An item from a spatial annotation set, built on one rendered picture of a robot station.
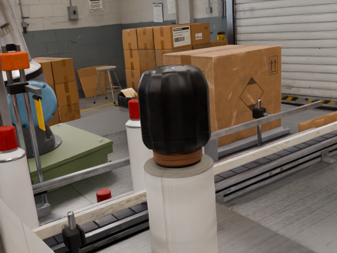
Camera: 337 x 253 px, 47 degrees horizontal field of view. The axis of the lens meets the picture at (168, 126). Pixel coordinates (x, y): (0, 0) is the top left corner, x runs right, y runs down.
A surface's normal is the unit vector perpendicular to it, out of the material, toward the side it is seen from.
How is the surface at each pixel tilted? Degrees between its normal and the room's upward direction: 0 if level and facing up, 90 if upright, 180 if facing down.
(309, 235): 0
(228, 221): 0
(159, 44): 91
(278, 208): 0
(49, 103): 101
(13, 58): 90
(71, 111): 87
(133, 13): 90
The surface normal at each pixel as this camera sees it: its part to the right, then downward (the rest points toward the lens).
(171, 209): -0.29, 0.30
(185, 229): 0.04, 0.22
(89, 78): 0.60, -0.18
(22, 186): 0.72, 0.13
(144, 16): -0.71, 0.24
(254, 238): -0.07, -0.96
